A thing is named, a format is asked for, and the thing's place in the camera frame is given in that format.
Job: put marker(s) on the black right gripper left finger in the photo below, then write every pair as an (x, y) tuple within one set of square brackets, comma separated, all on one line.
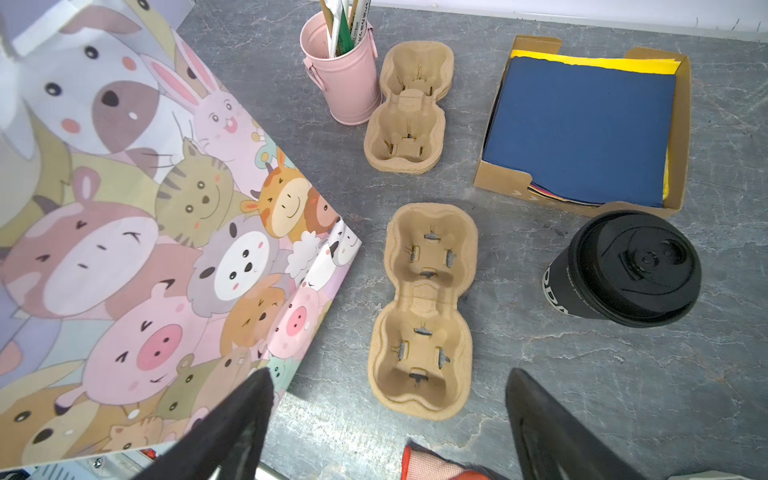
[(229, 440)]

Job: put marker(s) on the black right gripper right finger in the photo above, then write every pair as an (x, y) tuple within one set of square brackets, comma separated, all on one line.
[(550, 442)]

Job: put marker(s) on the black paper coffee cup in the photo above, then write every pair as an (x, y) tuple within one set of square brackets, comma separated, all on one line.
[(566, 291)]

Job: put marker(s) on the single pulp cup carrier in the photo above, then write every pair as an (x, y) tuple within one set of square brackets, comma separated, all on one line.
[(421, 350)]

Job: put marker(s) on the black coffee cup lid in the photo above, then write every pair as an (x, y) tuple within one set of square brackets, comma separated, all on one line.
[(640, 269)]

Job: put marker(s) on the white cartoon gift bag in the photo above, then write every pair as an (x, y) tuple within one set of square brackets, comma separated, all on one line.
[(157, 246)]

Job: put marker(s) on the cardboard napkin tray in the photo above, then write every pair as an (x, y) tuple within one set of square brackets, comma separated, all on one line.
[(519, 185)]

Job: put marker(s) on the blue napkin stack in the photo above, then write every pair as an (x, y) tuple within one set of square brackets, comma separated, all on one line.
[(584, 132)]

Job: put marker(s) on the stacked pulp cup carriers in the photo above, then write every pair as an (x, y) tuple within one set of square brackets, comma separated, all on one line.
[(405, 134)]

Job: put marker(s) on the pink metal straw bucket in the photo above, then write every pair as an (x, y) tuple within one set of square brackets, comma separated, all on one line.
[(350, 82)]

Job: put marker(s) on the wrapped straws bundle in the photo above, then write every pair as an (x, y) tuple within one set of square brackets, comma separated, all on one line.
[(346, 24)]

